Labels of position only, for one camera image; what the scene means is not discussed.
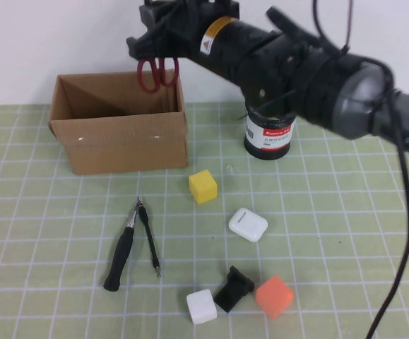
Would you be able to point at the black mesh pen holder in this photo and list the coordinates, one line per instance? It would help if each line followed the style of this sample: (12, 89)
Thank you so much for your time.
(271, 141)

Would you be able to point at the white earbuds case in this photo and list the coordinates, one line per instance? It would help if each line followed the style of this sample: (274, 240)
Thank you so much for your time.
(248, 224)

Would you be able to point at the thin black flexible bit shaft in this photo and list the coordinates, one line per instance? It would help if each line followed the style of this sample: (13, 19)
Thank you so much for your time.
(149, 236)

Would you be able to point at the white cube block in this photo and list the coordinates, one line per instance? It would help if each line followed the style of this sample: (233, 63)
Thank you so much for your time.
(201, 306)

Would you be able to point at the black plastic bracket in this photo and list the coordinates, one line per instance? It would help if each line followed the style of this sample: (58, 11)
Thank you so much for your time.
(230, 293)

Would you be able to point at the brown cardboard box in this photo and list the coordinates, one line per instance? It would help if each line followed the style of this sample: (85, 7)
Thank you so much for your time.
(119, 148)

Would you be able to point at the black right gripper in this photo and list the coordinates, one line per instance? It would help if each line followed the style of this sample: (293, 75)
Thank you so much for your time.
(183, 39)

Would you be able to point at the orange cube block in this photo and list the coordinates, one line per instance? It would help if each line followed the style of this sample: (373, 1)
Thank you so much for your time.
(274, 296)

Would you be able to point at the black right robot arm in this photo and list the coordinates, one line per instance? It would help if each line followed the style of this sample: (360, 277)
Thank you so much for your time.
(331, 77)

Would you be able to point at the small clear plastic scrap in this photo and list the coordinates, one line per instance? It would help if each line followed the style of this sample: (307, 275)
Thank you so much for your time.
(229, 169)

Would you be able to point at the green grid table mat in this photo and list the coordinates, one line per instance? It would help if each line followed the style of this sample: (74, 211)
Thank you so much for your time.
(48, 212)

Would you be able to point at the yellow cube block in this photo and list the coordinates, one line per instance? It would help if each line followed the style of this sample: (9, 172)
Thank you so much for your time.
(204, 187)

